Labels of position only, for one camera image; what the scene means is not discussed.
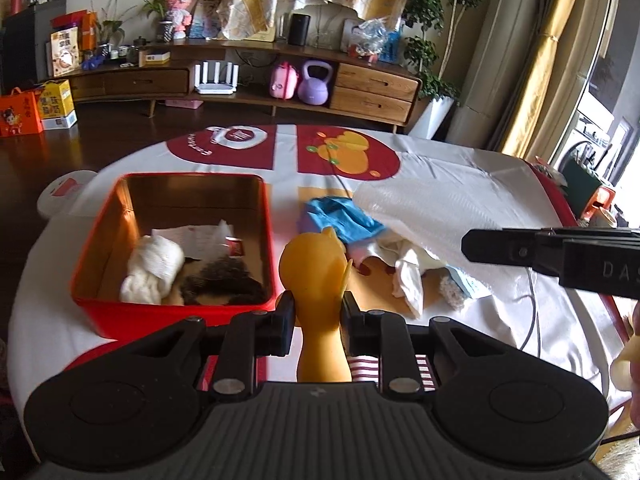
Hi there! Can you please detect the orange gift box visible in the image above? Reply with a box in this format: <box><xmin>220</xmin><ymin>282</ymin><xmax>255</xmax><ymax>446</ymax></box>
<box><xmin>0</xmin><ymin>87</ymin><xmax>45</xmax><ymax>138</ymax></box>

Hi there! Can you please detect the blue bottle pack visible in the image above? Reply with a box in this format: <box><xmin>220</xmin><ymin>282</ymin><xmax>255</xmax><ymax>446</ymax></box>
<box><xmin>380</xmin><ymin>30</ymin><xmax>404</xmax><ymax>63</ymax></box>

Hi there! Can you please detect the white bubble wrap sheet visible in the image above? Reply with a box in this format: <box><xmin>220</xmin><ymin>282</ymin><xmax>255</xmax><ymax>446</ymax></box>
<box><xmin>352</xmin><ymin>172</ymin><xmax>533</xmax><ymax>273</ymax></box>

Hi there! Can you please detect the white gauze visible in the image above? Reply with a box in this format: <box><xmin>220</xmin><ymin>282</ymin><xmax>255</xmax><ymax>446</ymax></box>
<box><xmin>120</xmin><ymin>235</ymin><xmax>185</xmax><ymax>306</ymax></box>

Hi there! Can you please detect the white robot vacuum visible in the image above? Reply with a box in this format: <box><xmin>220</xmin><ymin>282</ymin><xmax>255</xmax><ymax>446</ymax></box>
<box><xmin>37</xmin><ymin>170</ymin><xmax>98</xmax><ymax>218</ymax></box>

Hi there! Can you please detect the purple kettlebell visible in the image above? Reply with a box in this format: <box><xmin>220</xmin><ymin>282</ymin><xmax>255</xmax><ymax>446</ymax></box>
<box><xmin>298</xmin><ymin>60</ymin><xmax>332</xmax><ymax>106</ymax></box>

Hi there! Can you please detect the blue nitrile glove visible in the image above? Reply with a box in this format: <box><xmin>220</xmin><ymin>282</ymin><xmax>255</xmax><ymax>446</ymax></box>
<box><xmin>299</xmin><ymin>196</ymin><xmax>388</xmax><ymax>246</ymax></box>

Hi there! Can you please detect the black cabinet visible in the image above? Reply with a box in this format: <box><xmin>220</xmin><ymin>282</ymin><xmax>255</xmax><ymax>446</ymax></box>
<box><xmin>2</xmin><ymin>0</ymin><xmax>68</xmax><ymax>83</ymax></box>

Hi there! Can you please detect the potted orchid plant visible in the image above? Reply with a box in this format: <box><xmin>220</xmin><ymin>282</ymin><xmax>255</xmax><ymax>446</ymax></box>
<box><xmin>135</xmin><ymin>0</ymin><xmax>176</xmax><ymax>43</ymax></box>

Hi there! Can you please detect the yellow and white carton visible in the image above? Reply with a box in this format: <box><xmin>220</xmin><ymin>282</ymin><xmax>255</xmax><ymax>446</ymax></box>
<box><xmin>37</xmin><ymin>79</ymin><xmax>78</xmax><ymax>131</ymax></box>

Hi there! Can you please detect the white and red printed tablecloth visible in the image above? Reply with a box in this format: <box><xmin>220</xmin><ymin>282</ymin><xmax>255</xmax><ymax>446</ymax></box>
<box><xmin>7</xmin><ymin>124</ymin><xmax>631</xmax><ymax>411</ymax></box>

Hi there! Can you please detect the small leafy potted plant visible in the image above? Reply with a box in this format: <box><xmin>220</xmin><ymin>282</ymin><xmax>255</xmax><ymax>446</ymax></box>
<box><xmin>95</xmin><ymin>0</ymin><xmax>132</xmax><ymax>47</ymax></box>

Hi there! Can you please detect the clear plastic packet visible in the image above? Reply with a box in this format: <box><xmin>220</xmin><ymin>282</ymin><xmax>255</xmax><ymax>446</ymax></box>
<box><xmin>151</xmin><ymin>219</ymin><xmax>236</xmax><ymax>261</ymax></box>

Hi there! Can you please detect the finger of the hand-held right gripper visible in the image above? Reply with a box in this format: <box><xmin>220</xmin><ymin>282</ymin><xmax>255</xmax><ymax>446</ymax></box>
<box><xmin>461</xmin><ymin>227</ymin><xmax>538</xmax><ymax>272</ymax></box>

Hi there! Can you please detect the yellow curtain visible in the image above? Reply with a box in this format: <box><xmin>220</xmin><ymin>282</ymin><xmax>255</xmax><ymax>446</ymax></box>
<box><xmin>500</xmin><ymin>0</ymin><xmax>606</xmax><ymax>161</ymax></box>

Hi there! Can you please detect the photo frame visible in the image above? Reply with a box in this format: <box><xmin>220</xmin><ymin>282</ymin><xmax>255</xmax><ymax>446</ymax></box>
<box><xmin>341</xmin><ymin>19</ymin><xmax>366</xmax><ymax>53</ymax></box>

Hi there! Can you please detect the white fan-shaped ornament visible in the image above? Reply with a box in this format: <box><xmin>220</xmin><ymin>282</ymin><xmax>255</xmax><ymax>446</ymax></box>
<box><xmin>307</xmin><ymin>2</ymin><xmax>351</xmax><ymax>50</ymax></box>

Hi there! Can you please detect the black cylinder speaker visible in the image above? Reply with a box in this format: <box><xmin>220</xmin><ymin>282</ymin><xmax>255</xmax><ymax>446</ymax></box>
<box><xmin>289</xmin><ymin>12</ymin><xmax>311</xmax><ymax>46</ymax></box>

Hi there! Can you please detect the potted green tree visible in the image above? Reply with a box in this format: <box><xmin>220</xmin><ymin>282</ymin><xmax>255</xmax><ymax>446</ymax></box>
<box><xmin>402</xmin><ymin>0</ymin><xmax>493</xmax><ymax>141</ymax></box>

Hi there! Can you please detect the white cloth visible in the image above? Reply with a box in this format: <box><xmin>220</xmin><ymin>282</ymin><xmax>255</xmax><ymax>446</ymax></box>
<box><xmin>390</xmin><ymin>239</ymin><xmax>446</xmax><ymax>319</ymax></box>

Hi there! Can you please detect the black cable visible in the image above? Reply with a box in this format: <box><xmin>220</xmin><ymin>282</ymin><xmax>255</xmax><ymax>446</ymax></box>
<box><xmin>517</xmin><ymin>265</ymin><xmax>543</xmax><ymax>353</ymax></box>

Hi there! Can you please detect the pink small case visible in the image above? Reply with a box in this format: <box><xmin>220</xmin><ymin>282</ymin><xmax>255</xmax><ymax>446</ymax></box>
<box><xmin>270</xmin><ymin>61</ymin><xmax>301</xmax><ymax>101</ymax></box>

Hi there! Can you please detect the yellow rubber chicken toy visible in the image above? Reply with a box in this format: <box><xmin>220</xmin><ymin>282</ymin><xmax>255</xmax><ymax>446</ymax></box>
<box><xmin>279</xmin><ymin>226</ymin><xmax>353</xmax><ymax>383</ymax></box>

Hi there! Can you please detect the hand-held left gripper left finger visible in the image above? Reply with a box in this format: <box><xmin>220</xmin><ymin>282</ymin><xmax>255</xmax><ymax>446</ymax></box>
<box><xmin>142</xmin><ymin>291</ymin><xmax>297</xmax><ymax>402</ymax></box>

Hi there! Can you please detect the pink doll bouquet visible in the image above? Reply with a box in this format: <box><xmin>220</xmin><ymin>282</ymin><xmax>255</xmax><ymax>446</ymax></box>
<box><xmin>165</xmin><ymin>0</ymin><xmax>221</xmax><ymax>41</ymax></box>

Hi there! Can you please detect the person's right hand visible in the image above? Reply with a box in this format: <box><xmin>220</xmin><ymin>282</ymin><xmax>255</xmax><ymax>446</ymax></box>
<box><xmin>609</xmin><ymin>302</ymin><xmax>640</xmax><ymax>428</ymax></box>

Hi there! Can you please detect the red metal box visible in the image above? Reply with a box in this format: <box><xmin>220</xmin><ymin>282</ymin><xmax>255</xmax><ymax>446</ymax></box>
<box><xmin>70</xmin><ymin>172</ymin><xmax>281</xmax><ymax>341</ymax></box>

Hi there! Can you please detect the wooden TV cabinet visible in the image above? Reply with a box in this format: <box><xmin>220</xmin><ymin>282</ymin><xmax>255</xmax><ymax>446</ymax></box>
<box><xmin>65</xmin><ymin>40</ymin><xmax>423</xmax><ymax>128</ymax></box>

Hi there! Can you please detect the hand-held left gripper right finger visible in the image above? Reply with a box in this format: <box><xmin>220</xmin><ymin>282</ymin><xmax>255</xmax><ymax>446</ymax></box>
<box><xmin>340</xmin><ymin>291</ymin><xmax>498</xmax><ymax>401</ymax></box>

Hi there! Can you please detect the orange paper bag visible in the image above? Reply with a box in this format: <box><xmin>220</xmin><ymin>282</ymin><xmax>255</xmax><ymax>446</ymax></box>
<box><xmin>52</xmin><ymin>10</ymin><xmax>98</xmax><ymax>53</ymax></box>

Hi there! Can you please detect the white router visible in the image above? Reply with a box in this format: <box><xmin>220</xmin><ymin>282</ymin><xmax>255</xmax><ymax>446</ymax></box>
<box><xmin>194</xmin><ymin>60</ymin><xmax>240</xmax><ymax>96</ymax></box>

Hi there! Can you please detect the clear packet with dark item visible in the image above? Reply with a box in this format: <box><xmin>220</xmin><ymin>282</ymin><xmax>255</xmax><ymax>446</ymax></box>
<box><xmin>180</xmin><ymin>237</ymin><xmax>268</xmax><ymax>307</ymax></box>

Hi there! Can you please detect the beige standing air conditioner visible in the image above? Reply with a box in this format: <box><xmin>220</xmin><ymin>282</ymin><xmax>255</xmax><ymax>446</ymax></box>
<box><xmin>445</xmin><ymin>0</ymin><xmax>546</xmax><ymax>151</ymax></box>

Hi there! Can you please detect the cotton swab bag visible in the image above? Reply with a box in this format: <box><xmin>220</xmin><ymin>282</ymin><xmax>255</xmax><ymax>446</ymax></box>
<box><xmin>439</xmin><ymin>266</ymin><xmax>493</xmax><ymax>312</ymax></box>

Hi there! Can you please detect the clear plastic bag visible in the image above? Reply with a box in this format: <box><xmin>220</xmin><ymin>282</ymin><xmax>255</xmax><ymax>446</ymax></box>
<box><xmin>350</xmin><ymin>17</ymin><xmax>391</xmax><ymax>58</ymax></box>

